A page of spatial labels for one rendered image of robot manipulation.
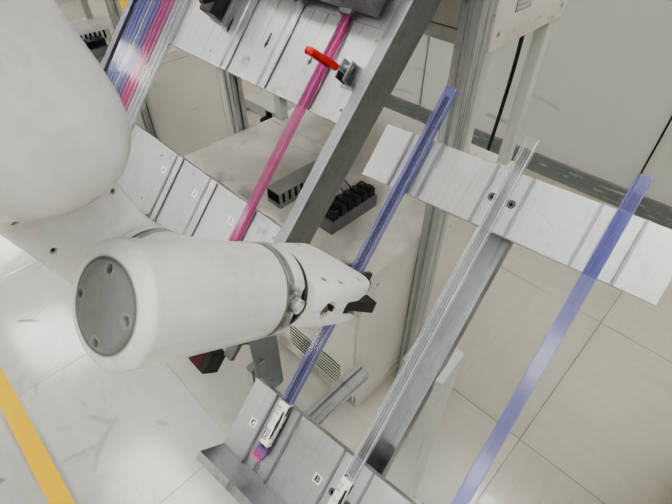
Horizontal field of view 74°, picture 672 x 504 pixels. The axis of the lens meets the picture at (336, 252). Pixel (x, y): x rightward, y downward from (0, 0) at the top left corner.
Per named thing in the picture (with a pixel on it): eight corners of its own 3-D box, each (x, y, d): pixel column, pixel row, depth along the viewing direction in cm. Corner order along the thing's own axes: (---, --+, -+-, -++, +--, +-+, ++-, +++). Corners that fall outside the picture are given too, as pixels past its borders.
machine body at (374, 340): (353, 419, 137) (361, 282, 94) (220, 296, 173) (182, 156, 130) (470, 302, 171) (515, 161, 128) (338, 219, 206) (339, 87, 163)
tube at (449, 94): (264, 459, 57) (259, 461, 56) (257, 452, 57) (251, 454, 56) (458, 92, 53) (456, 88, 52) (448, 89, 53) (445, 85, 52)
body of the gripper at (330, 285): (323, 278, 37) (380, 273, 47) (240, 227, 42) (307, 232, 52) (291, 355, 39) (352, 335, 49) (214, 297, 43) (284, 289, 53)
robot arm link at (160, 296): (198, 315, 42) (273, 356, 37) (46, 338, 30) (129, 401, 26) (218, 227, 40) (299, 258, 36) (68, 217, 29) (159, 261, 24)
